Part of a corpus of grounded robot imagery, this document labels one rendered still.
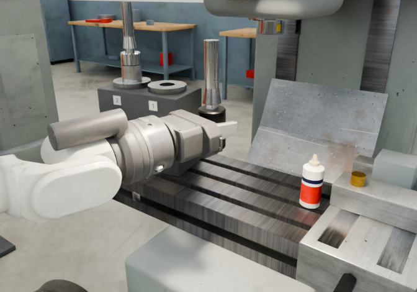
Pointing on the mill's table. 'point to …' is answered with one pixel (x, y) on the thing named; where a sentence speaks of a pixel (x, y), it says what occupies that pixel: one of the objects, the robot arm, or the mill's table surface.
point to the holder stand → (152, 104)
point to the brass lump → (357, 179)
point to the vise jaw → (376, 201)
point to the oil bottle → (311, 184)
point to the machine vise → (358, 250)
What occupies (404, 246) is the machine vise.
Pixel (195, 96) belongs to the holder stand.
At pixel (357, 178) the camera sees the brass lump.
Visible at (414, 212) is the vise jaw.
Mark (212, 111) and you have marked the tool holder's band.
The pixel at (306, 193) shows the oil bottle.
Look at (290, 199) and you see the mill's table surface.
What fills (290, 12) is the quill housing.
